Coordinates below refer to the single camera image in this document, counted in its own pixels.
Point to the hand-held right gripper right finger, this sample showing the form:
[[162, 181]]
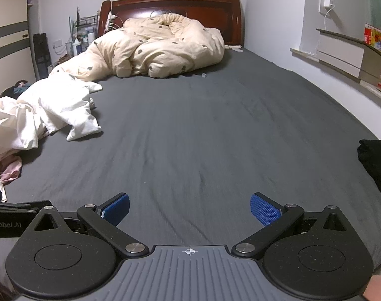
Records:
[[263, 209]]

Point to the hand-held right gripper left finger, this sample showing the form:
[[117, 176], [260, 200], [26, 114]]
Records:
[[116, 209]]

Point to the dark clothes pile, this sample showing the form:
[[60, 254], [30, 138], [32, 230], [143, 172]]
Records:
[[19, 89]]

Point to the pale pink garment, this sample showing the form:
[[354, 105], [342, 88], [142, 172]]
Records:
[[8, 166]]

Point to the dark grey bed sheet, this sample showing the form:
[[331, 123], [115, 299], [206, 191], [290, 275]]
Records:
[[209, 131]]

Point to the white crumpled garment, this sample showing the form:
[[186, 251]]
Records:
[[68, 106]]

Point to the black cloth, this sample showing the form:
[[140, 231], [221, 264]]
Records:
[[377, 169]]

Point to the cream wardrobe with grey stripes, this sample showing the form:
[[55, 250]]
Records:
[[8, 53]]

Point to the beige duvet with dark spots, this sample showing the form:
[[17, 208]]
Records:
[[165, 47]]

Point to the white drawer box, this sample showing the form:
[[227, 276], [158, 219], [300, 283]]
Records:
[[341, 51]]

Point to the white power strip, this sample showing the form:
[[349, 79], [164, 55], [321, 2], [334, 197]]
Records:
[[110, 22]]

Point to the red yellow printed box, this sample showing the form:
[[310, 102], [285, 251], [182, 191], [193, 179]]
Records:
[[377, 39]]

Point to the dark wooden headboard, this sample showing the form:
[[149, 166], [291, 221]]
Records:
[[209, 9]]

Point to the white wall socket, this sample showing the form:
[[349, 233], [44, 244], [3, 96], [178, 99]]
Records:
[[57, 44]]

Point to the white wall charger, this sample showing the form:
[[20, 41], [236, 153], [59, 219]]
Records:
[[325, 5]]

